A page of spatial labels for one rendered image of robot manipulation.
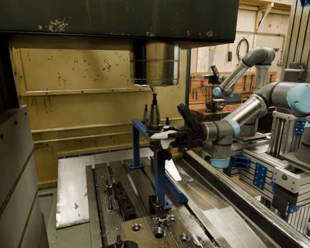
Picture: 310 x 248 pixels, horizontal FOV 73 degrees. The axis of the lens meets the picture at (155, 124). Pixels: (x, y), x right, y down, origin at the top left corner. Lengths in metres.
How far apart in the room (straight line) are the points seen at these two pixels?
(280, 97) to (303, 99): 0.09
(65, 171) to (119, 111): 0.61
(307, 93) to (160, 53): 0.62
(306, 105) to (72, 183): 1.43
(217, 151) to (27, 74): 1.33
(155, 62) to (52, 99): 1.18
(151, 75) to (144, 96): 1.14
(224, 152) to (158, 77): 0.41
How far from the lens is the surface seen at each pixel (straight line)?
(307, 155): 1.43
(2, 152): 0.64
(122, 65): 1.68
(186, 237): 0.84
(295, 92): 0.98
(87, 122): 1.71
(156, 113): 0.69
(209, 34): 0.63
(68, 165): 1.75
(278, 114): 1.62
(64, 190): 1.62
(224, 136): 0.83
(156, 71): 0.61
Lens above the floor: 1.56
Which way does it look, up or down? 16 degrees down
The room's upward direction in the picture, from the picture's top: straight up
